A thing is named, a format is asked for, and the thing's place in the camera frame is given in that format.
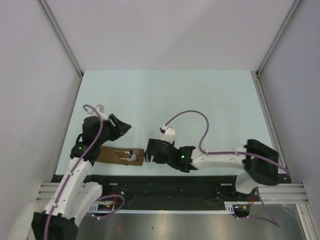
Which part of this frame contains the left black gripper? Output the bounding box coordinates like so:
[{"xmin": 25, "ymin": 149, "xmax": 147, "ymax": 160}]
[{"xmin": 95, "ymin": 113, "xmax": 131, "ymax": 145}]

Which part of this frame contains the silver metal fork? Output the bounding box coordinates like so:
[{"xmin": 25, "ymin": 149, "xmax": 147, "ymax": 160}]
[{"xmin": 114, "ymin": 149, "xmax": 141, "ymax": 156}]

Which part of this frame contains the spoon with pink handle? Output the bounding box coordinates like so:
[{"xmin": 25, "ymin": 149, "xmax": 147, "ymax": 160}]
[{"xmin": 120, "ymin": 154, "xmax": 137, "ymax": 162}]

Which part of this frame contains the brown cloth napkin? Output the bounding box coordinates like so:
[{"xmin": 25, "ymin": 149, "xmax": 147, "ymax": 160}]
[{"xmin": 96, "ymin": 146, "xmax": 145, "ymax": 166}]

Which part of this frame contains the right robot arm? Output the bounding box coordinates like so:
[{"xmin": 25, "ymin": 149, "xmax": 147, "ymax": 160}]
[{"xmin": 144, "ymin": 138, "xmax": 280, "ymax": 201}]

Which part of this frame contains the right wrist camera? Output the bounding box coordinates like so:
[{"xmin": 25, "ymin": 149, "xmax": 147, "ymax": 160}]
[{"xmin": 160, "ymin": 125, "xmax": 176, "ymax": 144}]

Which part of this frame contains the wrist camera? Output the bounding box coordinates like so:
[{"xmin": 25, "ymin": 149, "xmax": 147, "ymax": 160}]
[
  {"xmin": 160, "ymin": 125, "xmax": 176, "ymax": 144},
  {"xmin": 92, "ymin": 104, "xmax": 109, "ymax": 121}
]

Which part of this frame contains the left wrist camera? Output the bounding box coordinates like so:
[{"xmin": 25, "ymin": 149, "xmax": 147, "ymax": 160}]
[{"xmin": 92, "ymin": 104, "xmax": 109, "ymax": 121}]

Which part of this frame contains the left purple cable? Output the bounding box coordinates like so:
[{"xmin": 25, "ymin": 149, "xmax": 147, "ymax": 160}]
[{"xmin": 44, "ymin": 104, "xmax": 126, "ymax": 240}]

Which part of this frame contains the purple cable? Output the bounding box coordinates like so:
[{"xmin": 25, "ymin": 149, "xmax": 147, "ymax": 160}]
[
  {"xmin": 44, "ymin": 104, "xmax": 126, "ymax": 240},
  {"xmin": 163, "ymin": 109, "xmax": 290, "ymax": 228}
]

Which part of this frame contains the grey slotted cable duct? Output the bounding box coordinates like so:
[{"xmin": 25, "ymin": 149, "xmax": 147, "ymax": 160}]
[{"xmin": 86, "ymin": 202, "xmax": 249, "ymax": 218}]

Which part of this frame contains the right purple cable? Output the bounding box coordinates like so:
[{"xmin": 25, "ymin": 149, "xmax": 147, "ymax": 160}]
[{"xmin": 163, "ymin": 109, "xmax": 290, "ymax": 228}]

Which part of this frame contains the right aluminium frame post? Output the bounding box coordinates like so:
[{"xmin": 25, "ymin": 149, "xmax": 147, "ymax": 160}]
[{"xmin": 257, "ymin": 0, "xmax": 306, "ymax": 76}]

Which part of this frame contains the aluminium frame post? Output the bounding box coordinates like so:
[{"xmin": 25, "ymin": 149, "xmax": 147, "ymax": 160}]
[
  {"xmin": 257, "ymin": 0, "xmax": 306, "ymax": 76},
  {"xmin": 36, "ymin": 0, "xmax": 84, "ymax": 77}
]

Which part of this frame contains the left aluminium frame post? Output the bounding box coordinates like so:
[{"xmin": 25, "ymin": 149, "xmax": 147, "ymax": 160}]
[{"xmin": 36, "ymin": 0, "xmax": 84, "ymax": 77}]

